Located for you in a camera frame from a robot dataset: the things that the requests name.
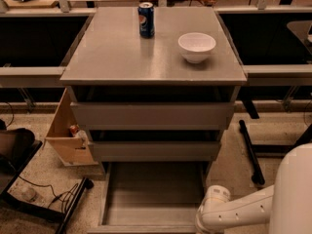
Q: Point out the grey bottom drawer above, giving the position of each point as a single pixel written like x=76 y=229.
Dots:
x=151 y=198

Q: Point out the grey drawer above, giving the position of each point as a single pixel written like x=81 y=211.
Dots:
x=154 y=146
x=169 y=108
x=151 y=198

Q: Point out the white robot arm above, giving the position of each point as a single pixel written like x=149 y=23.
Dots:
x=286 y=205

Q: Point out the grey drawer cabinet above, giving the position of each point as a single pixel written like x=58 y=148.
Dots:
x=112 y=53

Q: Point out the grey middle drawer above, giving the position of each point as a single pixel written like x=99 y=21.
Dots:
x=154 y=146

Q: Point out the grey top drawer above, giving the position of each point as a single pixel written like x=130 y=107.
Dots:
x=169 y=108

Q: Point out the white ceramic bowl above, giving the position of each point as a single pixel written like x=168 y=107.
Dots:
x=195 y=47

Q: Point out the red snack packet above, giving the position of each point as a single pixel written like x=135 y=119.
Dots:
x=74 y=130

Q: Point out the cardboard box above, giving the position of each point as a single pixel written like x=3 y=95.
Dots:
x=72 y=150

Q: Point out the blue Pepsi can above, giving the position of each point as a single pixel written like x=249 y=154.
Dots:
x=146 y=19

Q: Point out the black stand foot right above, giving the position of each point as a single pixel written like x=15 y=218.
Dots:
x=257 y=176

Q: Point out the dark bag on stand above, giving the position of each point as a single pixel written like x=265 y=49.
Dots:
x=15 y=149

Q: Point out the clear plastic cup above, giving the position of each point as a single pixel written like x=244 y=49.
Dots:
x=29 y=194

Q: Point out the grey metal rail right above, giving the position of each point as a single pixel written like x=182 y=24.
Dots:
x=279 y=75

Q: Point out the grey metal rail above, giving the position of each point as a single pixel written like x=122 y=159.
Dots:
x=279 y=75
x=30 y=77

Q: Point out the black stand frame left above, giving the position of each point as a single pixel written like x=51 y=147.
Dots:
x=62 y=217

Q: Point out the grey metal rail left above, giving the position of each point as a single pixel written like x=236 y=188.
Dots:
x=30 y=77

